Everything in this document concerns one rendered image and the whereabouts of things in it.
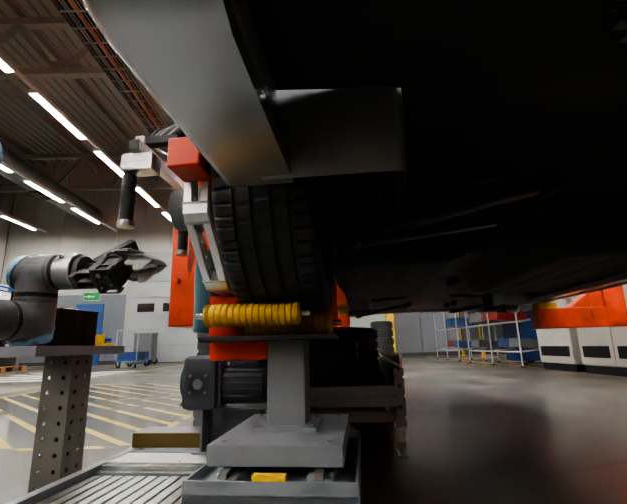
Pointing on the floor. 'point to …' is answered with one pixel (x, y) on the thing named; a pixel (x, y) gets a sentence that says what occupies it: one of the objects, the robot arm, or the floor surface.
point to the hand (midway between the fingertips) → (162, 263)
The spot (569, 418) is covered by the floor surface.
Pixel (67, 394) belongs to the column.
